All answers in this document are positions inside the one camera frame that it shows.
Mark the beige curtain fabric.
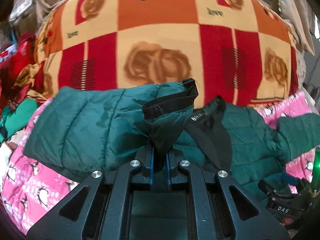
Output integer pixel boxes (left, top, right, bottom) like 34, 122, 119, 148
278, 0, 315, 55

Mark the light green garment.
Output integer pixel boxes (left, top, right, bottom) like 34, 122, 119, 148
1, 99, 38, 144

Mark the orange red rose blanket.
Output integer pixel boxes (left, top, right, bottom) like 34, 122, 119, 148
35, 0, 298, 107

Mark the pink penguin quilt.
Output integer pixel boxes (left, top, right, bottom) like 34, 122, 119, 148
1, 91, 315, 235

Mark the red clothes pile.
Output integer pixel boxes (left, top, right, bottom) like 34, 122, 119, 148
1, 32, 47, 110

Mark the dark green puffer jacket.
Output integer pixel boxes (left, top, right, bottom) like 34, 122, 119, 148
23, 79, 319, 202

